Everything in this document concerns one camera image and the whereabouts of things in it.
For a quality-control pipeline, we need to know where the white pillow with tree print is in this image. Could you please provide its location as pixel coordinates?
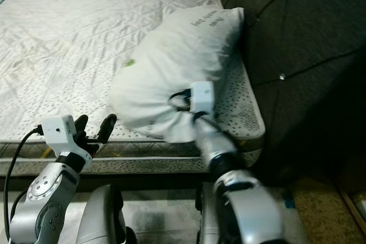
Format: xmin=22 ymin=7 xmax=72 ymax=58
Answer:
xmin=109 ymin=6 xmax=246 ymax=144

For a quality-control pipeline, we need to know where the thin grey patterned mattress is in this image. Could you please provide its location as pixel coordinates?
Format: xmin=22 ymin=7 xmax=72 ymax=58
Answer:
xmin=0 ymin=155 xmax=221 ymax=178

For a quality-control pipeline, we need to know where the thick grey patterned mattress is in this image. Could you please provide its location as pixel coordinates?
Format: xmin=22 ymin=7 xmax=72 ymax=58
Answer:
xmin=0 ymin=0 xmax=266 ymax=158

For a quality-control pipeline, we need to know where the silver robot left leg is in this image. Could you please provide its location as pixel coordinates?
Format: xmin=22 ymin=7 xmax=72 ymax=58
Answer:
xmin=77 ymin=184 xmax=139 ymax=244

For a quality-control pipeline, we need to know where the silver robot leg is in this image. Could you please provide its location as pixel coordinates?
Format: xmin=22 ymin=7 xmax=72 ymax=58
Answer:
xmin=77 ymin=184 xmax=139 ymax=244
xmin=196 ymin=184 xmax=225 ymax=244

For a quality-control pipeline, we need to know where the silver robot right leg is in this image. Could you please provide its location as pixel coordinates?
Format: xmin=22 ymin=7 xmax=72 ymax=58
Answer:
xmin=196 ymin=184 xmax=225 ymax=244

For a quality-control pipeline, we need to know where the black tufted headboard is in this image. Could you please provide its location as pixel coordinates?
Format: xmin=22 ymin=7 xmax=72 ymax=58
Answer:
xmin=209 ymin=0 xmax=366 ymax=185

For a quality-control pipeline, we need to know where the brown floor mat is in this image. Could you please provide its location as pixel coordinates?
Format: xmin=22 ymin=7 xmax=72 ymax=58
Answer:
xmin=289 ymin=175 xmax=366 ymax=244

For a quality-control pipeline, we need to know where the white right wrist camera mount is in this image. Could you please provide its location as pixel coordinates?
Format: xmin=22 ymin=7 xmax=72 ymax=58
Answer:
xmin=190 ymin=81 xmax=216 ymax=115

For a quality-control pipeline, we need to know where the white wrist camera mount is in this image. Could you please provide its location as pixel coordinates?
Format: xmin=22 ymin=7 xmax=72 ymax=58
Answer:
xmin=190 ymin=81 xmax=216 ymax=115
xmin=41 ymin=114 xmax=92 ymax=169

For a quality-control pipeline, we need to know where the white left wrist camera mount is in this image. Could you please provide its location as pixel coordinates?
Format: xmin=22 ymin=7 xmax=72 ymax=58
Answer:
xmin=41 ymin=114 xmax=92 ymax=169

